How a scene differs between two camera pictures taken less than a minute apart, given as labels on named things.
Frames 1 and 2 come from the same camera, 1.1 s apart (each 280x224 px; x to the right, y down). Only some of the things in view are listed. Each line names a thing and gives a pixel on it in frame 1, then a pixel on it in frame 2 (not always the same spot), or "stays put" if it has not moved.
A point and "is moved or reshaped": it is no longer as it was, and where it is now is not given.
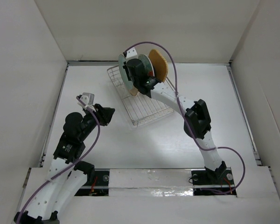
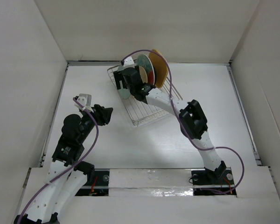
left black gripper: (103, 114) stays put
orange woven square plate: (160, 64) stays put
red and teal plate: (148, 65) stays put
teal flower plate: (122, 59) is moved or reshaped
